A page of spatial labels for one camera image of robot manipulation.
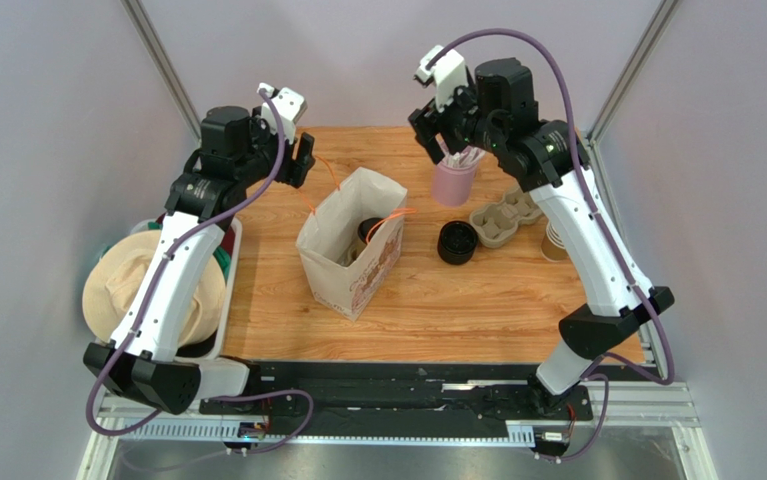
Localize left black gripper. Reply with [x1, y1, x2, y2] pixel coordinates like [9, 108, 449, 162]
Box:
[234, 108, 316, 190]

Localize single black cup lid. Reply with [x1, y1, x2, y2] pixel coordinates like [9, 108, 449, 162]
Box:
[357, 217, 386, 246]

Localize pulp cup carrier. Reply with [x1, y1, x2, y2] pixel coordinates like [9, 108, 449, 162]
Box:
[337, 239, 366, 267]
[468, 186, 543, 249]

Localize white paper takeout bag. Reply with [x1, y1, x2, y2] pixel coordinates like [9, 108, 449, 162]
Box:
[296, 167, 413, 321]

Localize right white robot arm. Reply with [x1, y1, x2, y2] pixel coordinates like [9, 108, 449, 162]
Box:
[409, 51, 675, 396]

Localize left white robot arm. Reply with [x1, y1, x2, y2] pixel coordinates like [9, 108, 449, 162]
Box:
[83, 93, 315, 414]

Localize pink straw holder cup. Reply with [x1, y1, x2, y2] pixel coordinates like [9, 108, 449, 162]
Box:
[430, 156, 479, 207]

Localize stack of black lids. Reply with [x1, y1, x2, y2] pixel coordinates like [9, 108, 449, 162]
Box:
[437, 220, 479, 265]

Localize stack of paper cups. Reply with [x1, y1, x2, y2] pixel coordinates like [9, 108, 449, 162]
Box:
[540, 222, 568, 262]

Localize white plastic bin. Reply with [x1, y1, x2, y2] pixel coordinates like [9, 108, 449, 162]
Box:
[91, 216, 245, 371]

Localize beige straw hat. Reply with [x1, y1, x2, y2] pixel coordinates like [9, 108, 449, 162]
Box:
[82, 256, 226, 347]

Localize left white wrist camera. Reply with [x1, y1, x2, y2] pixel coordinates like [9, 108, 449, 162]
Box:
[258, 83, 307, 144]

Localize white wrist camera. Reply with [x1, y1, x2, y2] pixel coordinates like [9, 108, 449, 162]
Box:
[258, 83, 307, 144]
[413, 45, 469, 113]

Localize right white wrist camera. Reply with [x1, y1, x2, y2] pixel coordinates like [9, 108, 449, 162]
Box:
[413, 45, 469, 113]

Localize right aluminium frame post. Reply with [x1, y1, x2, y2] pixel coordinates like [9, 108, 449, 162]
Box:
[588, 0, 682, 145]

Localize aluminium frame post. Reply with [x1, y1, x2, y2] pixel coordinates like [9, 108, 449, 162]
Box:
[121, 0, 201, 139]
[588, 0, 682, 145]

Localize left aluminium frame post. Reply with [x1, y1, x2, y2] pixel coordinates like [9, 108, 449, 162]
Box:
[121, 0, 201, 139]

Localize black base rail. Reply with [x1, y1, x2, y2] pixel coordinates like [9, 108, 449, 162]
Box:
[96, 359, 700, 461]

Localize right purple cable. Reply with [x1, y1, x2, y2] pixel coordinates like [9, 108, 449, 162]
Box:
[426, 27, 677, 464]

